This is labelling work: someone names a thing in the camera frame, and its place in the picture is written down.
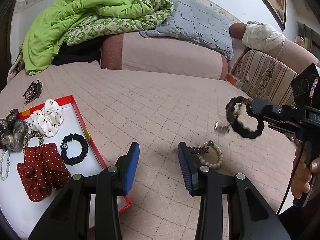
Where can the person right hand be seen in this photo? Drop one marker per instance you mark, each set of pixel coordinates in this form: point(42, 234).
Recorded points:
point(303, 174)

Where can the pink bolster cushion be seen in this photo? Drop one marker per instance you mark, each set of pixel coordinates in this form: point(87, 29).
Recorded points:
point(130, 51)

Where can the red polka dot scrunchie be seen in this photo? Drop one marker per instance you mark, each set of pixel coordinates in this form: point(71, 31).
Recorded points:
point(42, 170)

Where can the black small scrunchie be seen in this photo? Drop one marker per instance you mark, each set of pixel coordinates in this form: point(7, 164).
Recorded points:
point(74, 149)

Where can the white cherry print scrunchie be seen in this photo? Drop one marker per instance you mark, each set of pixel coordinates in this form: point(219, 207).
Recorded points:
point(48, 119)

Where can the brown hair claw clip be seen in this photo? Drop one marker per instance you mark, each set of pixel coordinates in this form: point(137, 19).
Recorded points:
point(33, 92)

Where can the grey quilted pillow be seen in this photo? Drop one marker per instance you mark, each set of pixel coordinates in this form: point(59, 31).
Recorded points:
point(196, 23)

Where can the orange clear plastic box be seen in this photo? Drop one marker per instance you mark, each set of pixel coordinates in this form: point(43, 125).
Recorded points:
point(234, 81)

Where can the green quilted comforter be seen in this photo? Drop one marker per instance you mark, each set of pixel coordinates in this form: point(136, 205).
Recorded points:
point(76, 21)

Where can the black wavy hair band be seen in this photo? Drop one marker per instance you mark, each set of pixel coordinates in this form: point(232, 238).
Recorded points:
point(234, 109)

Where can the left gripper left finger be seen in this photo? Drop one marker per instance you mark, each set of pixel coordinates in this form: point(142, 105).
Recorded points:
point(67, 217)

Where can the dark feather hair clip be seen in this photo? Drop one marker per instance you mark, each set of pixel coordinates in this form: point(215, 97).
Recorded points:
point(198, 150)

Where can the white pearl bracelet green bead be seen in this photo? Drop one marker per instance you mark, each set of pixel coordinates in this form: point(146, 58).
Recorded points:
point(212, 159)

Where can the white cloth on sofa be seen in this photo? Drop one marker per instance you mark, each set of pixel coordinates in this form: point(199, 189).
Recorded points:
point(261, 36)

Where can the red white shallow box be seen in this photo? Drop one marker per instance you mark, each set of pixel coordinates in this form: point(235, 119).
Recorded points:
point(19, 214)

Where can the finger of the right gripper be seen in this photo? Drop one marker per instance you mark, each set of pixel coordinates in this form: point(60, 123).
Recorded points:
point(264, 110)

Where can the striped floral sofa cushion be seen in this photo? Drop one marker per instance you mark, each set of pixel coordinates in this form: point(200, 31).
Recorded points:
point(265, 77)

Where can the grey furry scrunchie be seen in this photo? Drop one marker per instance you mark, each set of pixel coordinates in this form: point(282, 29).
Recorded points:
point(13, 131)

